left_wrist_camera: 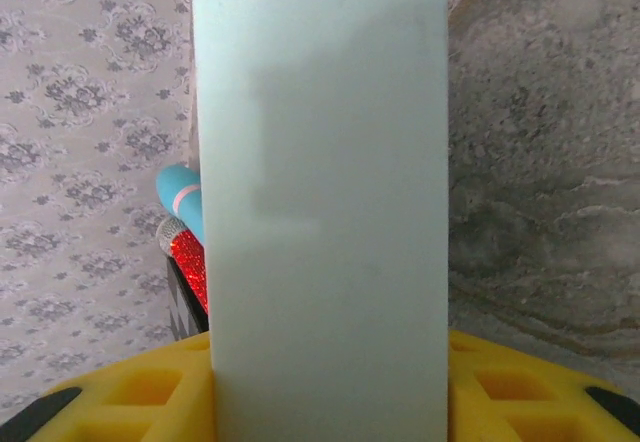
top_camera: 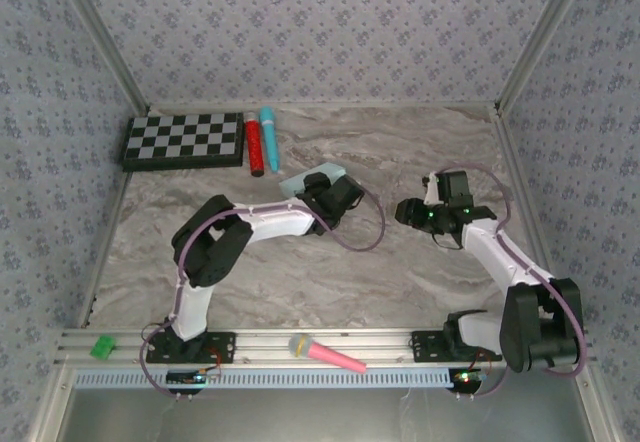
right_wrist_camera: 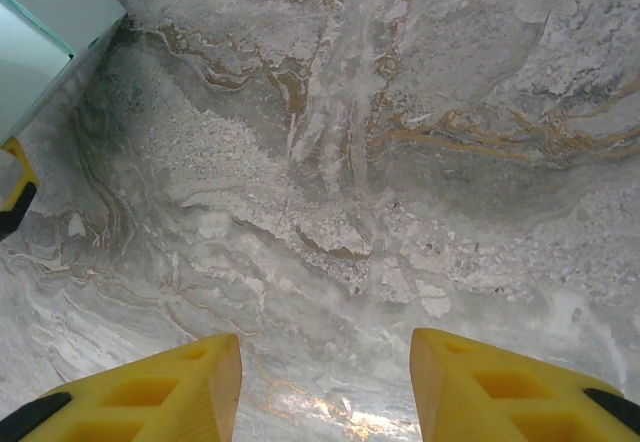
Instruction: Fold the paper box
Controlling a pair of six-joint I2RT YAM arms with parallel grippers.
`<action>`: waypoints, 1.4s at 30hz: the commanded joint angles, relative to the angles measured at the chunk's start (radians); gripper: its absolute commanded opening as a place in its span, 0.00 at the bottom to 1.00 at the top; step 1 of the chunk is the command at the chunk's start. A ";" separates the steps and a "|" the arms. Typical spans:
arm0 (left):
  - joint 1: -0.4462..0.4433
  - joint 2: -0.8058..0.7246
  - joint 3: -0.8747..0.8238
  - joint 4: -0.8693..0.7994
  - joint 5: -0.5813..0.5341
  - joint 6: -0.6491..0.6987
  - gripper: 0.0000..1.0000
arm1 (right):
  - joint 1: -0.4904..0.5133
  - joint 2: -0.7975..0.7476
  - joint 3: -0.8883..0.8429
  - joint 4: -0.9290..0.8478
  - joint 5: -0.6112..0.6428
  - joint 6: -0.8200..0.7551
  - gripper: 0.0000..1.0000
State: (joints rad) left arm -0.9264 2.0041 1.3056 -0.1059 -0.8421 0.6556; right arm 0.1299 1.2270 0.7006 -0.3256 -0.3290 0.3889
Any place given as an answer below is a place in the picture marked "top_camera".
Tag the black and grey chessboard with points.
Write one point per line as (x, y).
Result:
(175, 137)

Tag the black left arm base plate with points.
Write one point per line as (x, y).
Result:
(222, 347)

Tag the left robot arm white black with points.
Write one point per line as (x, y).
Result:
(280, 219)

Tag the green toy block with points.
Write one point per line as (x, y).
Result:
(102, 348)

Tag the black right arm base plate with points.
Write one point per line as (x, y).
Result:
(425, 347)

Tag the light blue paper box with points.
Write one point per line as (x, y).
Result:
(295, 184)

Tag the aluminium mounting rail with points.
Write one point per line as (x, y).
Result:
(270, 347)

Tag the teal toy microphone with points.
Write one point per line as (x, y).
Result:
(270, 137)

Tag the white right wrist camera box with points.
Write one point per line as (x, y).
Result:
(431, 189)

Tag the red glitter tube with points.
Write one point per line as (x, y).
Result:
(254, 147)

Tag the aluminium rear rail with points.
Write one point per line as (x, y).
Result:
(325, 105)

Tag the aluminium corner post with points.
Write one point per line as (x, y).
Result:
(541, 37)
(104, 37)

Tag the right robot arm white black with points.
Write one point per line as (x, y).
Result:
(500, 257)

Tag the pink toy microphone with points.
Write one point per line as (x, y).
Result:
(330, 354)

